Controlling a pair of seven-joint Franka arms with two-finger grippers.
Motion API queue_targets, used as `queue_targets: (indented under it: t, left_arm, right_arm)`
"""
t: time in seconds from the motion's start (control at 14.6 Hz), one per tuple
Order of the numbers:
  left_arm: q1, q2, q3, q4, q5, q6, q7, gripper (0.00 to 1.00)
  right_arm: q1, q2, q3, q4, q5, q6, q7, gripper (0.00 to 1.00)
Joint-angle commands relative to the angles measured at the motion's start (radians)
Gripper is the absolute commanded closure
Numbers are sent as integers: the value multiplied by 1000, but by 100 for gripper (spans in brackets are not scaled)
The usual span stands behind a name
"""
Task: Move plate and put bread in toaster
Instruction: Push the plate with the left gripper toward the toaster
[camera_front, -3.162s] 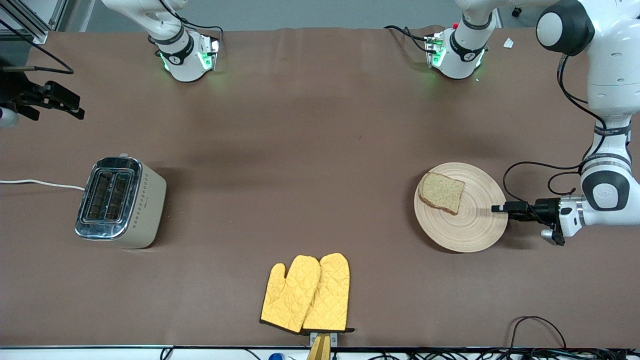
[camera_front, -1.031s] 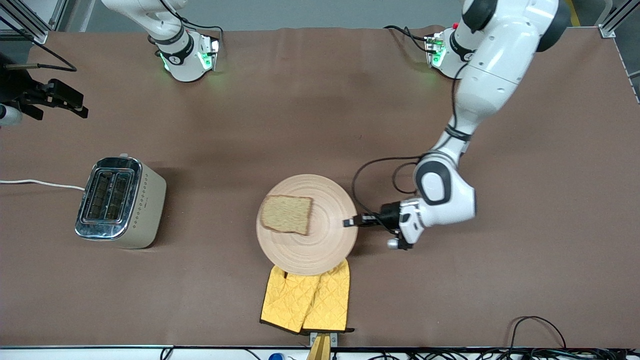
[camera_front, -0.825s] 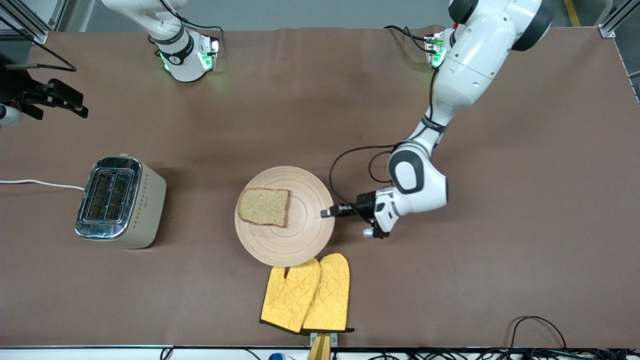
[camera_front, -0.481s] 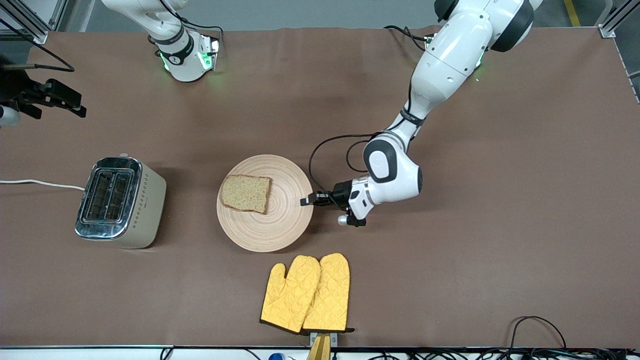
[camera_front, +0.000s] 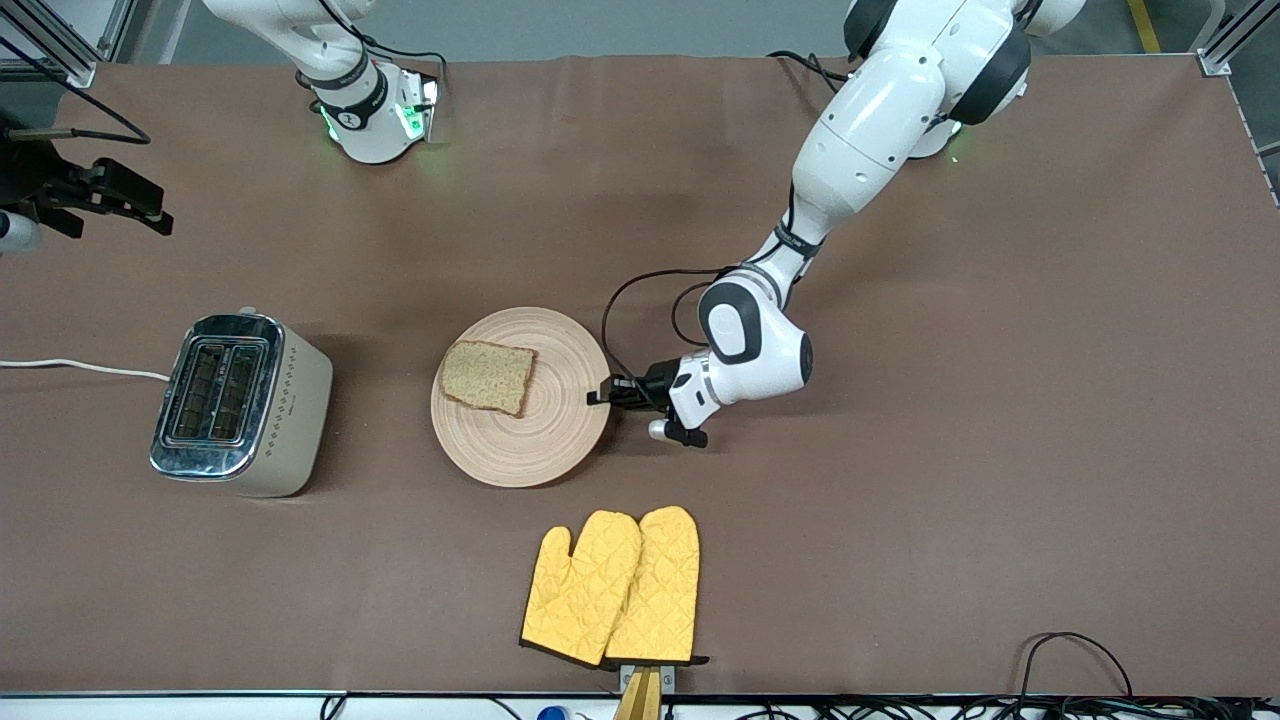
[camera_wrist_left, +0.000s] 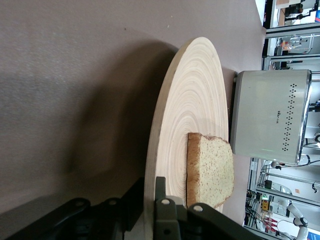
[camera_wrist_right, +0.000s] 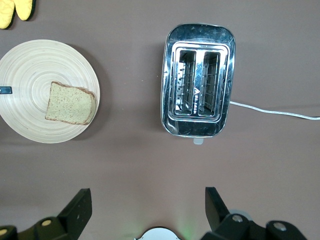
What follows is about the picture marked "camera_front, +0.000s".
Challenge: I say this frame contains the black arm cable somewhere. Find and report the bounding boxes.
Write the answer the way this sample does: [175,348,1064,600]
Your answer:
[600,265,746,396]
[0,35,153,146]

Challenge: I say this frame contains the wooden stick pair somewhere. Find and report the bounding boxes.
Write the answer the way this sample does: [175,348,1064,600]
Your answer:
[612,668,663,720]

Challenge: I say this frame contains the chrome and beige toaster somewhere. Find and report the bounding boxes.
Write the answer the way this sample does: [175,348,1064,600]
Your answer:
[150,305,334,499]

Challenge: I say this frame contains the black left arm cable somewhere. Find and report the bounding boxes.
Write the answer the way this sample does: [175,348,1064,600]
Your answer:
[600,265,746,396]

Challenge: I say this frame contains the black looped floor cable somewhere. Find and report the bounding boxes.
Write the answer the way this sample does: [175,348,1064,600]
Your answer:
[1015,631,1136,701]

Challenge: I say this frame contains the tangled black floor cables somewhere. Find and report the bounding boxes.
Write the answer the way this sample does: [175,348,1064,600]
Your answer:
[740,697,1280,720]

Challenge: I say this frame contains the white toaster power cord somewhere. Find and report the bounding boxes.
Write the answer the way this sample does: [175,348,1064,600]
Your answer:
[0,358,171,383]

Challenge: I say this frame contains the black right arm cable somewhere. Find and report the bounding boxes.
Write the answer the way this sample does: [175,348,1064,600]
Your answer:
[0,35,153,146]

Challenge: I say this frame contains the aluminium frame strut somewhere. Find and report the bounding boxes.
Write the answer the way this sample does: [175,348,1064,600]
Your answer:
[0,0,98,89]
[97,0,138,63]
[1197,0,1280,78]

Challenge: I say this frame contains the yellow quilted oven mitt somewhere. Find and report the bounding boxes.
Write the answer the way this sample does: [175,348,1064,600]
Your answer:
[603,505,701,666]
[520,510,643,668]

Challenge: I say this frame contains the brown table cover mat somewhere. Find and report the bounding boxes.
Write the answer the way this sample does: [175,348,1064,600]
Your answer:
[0,55,1280,698]

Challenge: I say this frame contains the brown bread slice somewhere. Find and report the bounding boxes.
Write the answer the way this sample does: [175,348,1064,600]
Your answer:
[440,340,538,418]

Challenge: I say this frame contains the round wooden plate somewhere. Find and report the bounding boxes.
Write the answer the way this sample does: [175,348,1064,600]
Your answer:
[430,306,613,489]

